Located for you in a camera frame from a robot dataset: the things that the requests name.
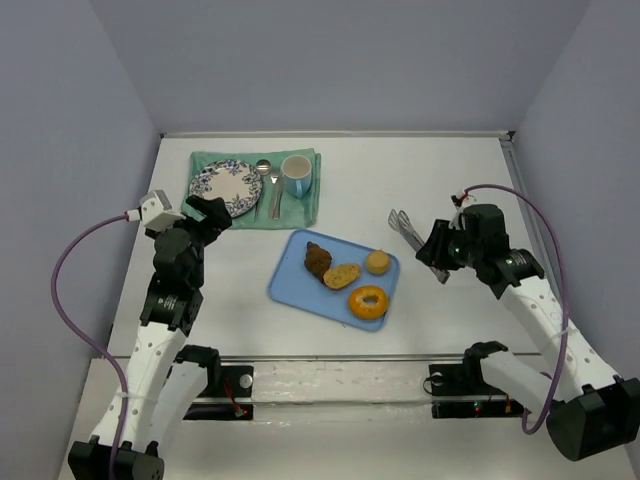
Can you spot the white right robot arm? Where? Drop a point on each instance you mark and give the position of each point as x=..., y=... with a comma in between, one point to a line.
x=585, y=405

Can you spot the yellow muffin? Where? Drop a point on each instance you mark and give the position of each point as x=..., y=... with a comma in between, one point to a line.
x=378, y=262

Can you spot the steel fork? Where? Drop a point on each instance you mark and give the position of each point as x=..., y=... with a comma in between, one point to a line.
x=274, y=177

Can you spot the dark brown croissant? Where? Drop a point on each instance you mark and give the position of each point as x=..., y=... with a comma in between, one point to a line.
x=317, y=261

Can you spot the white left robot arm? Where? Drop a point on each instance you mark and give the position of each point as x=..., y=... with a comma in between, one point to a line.
x=164, y=374

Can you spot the green cloth placemat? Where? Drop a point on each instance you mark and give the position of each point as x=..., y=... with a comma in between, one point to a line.
x=294, y=213

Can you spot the light blue ceramic mug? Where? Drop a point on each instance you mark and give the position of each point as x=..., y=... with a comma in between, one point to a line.
x=297, y=171

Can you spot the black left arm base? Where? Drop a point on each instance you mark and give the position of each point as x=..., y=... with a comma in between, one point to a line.
x=229, y=400

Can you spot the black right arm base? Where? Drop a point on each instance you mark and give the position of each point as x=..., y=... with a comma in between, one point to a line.
x=454, y=395

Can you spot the stainless steel serving tongs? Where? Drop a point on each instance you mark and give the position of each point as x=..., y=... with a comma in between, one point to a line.
x=399, y=221

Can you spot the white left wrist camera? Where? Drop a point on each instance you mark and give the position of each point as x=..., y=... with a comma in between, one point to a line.
x=157, y=213

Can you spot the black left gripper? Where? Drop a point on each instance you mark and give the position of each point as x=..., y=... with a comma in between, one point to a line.
x=208, y=215

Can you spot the blue floral ceramic plate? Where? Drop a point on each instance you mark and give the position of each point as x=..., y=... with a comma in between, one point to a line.
x=238, y=183

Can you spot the sliced bread loaf piece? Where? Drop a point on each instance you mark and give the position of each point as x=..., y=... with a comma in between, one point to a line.
x=341, y=276

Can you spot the light blue plastic tray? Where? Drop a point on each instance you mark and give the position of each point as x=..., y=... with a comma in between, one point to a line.
x=293, y=285

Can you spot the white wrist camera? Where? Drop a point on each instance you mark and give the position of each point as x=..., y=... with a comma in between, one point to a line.
x=157, y=213
x=461, y=200

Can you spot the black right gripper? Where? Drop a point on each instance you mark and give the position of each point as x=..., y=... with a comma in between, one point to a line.
x=435, y=245

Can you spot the steel table knife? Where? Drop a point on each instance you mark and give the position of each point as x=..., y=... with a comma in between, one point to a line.
x=276, y=212

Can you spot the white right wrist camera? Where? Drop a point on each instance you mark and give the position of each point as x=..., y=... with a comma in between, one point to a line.
x=461, y=200

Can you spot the steel spoon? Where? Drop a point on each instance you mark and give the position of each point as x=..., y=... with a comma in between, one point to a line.
x=263, y=167

